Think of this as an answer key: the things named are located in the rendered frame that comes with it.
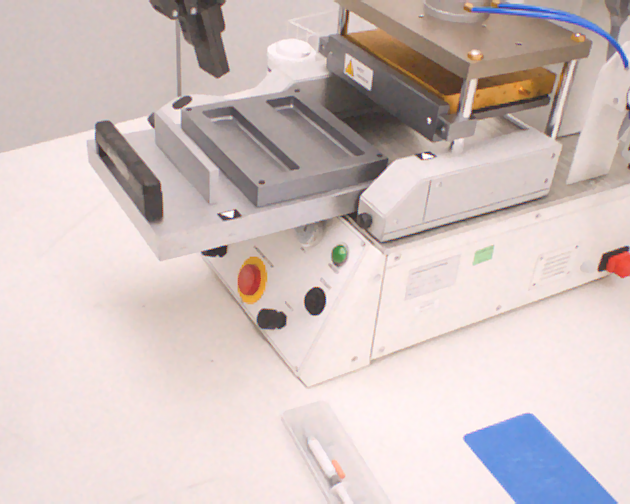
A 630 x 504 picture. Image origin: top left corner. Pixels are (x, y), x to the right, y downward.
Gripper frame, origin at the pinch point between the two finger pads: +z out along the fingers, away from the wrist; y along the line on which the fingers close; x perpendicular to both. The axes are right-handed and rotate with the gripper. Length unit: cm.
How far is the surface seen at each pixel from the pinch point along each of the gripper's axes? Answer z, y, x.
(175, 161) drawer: 17.1, 3.5, -7.6
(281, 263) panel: 33.4, -2.1, 0.2
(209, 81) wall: 101, -67, -123
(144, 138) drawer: 18.0, 3.0, -15.0
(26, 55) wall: 77, -25, -142
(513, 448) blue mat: 42, -6, 33
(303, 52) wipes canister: 40, -40, -39
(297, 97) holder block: 21.2, -16.0, -9.8
